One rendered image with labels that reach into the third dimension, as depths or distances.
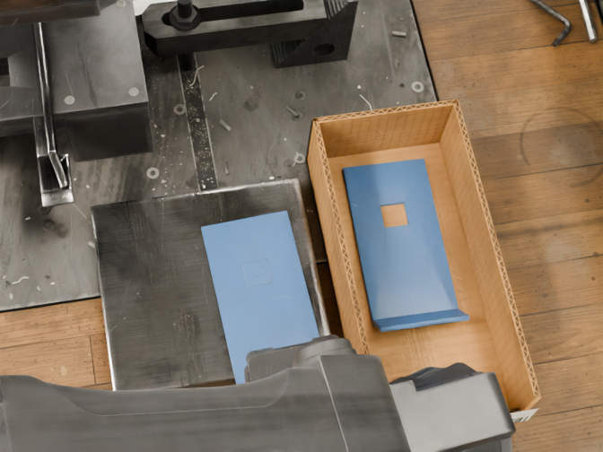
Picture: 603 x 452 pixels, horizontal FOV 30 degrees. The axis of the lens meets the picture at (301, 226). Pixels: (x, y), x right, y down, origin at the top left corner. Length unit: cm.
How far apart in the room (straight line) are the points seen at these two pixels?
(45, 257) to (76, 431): 47
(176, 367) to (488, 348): 25
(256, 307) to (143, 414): 40
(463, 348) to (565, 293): 10
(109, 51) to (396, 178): 26
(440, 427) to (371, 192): 34
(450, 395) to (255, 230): 30
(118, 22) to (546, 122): 38
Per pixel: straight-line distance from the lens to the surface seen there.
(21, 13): 77
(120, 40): 91
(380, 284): 90
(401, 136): 94
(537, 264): 95
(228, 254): 89
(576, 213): 98
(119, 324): 88
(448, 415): 64
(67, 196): 85
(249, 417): 52
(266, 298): 87
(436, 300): 91
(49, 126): 87
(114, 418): 47
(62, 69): 90
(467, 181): 91
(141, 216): 91
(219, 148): 95
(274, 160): 95
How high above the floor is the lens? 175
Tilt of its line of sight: 66 degrees down
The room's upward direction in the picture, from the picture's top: 9 degrees clockwise
